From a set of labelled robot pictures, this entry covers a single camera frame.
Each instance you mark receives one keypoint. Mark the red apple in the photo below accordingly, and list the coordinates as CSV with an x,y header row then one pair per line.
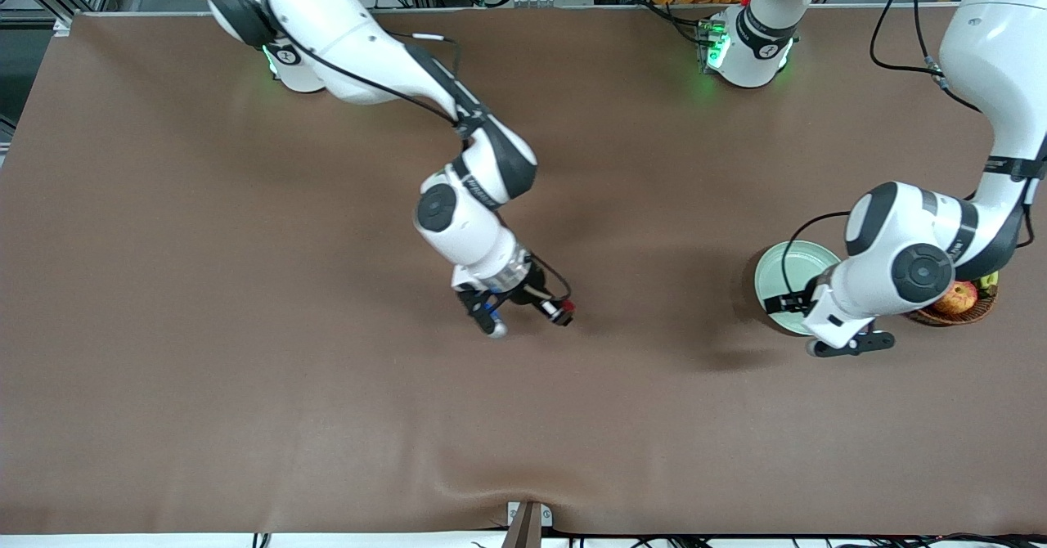
x,y
961,298

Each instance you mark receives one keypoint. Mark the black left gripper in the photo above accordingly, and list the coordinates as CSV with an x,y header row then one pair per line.
x,y
792,301

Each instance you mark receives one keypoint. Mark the aluminium frame strut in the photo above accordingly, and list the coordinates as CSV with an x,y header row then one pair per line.
x,y
45,0

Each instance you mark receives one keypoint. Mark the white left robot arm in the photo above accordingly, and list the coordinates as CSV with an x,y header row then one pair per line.
x,y
981,41

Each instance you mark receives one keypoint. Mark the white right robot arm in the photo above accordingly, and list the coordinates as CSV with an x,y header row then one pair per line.
x,y
327,24

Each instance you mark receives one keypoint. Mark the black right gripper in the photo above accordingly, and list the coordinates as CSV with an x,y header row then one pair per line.
x,y
532,285

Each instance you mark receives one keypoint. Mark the light green plate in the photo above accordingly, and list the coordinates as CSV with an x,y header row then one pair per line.
x,y
773,274

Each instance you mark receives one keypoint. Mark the brown wicker basket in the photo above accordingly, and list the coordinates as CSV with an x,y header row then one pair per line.
x,y
973,315

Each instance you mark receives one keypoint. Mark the brown table mat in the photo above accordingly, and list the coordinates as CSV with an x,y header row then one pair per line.
x,y
523,417

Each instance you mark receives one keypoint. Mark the metal table edge bracket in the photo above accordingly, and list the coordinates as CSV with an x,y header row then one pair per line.
x,y
529,519

